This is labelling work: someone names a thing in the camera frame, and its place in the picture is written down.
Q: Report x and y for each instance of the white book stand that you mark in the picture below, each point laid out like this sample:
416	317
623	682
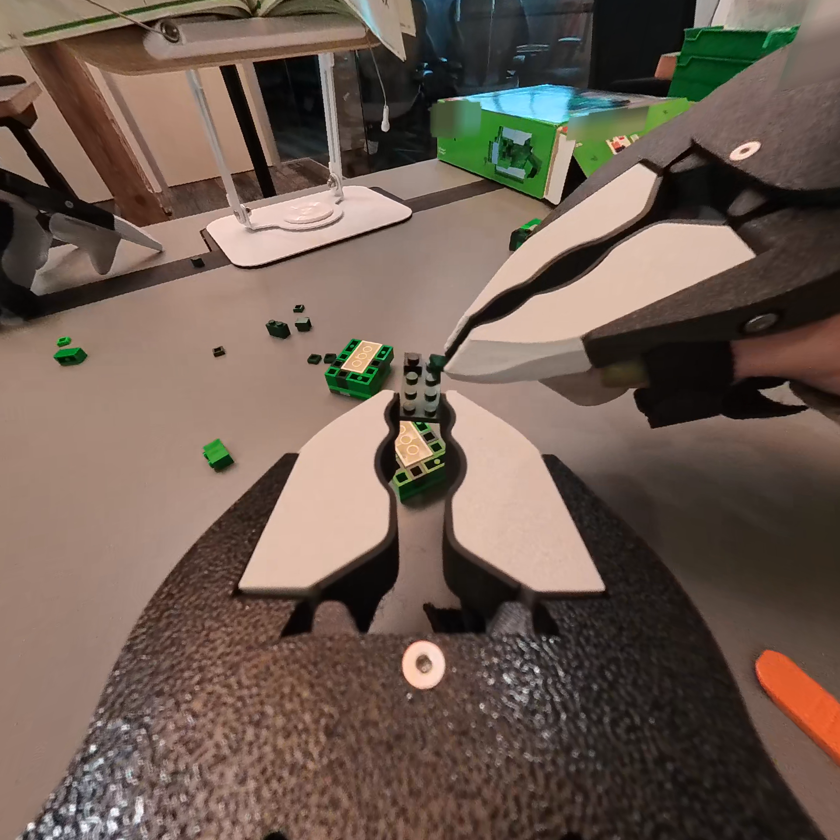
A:
367	216

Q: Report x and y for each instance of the green plastic storage bin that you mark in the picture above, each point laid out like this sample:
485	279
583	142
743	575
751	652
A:
722	59

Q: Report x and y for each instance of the brown wooden leg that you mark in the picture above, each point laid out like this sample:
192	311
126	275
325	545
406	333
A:
98	131

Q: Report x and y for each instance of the orange brick separator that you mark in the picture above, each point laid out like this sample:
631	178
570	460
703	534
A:
800	702

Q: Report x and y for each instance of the open lego instruction booklet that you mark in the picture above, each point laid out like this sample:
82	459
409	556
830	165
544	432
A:
387	19

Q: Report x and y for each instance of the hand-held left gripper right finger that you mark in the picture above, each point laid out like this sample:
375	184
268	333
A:
522	525

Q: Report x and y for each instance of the green lego block dark studs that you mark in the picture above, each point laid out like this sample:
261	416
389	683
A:
523	235

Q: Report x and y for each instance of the scattered small dark lego pieces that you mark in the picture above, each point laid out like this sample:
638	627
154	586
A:
277	328

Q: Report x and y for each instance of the dark green lego assembly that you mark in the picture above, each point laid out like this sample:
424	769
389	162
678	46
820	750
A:
420	394

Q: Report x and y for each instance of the green cardboard lego box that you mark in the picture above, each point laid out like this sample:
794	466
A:
512	118

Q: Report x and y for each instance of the small dark green lego brick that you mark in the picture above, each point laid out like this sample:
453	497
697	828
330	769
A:
436	362

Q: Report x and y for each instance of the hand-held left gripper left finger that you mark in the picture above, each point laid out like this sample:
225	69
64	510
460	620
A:
318	525

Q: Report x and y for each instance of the person's right hand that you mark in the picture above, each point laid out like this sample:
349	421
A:
787	354

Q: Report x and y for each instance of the green lego face block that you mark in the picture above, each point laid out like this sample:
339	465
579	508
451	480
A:
420	459
359	375

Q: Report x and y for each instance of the black desk leg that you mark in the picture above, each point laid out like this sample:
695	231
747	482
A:
246	131

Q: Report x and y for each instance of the dark office chairs row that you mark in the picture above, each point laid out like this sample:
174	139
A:
433	85

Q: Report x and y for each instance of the small black lego brick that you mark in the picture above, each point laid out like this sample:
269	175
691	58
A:
412	359

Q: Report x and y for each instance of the black device with pale grip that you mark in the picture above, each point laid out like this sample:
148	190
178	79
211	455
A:
79	226

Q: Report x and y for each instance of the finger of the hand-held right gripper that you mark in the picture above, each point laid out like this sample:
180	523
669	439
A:
623	289
577	223

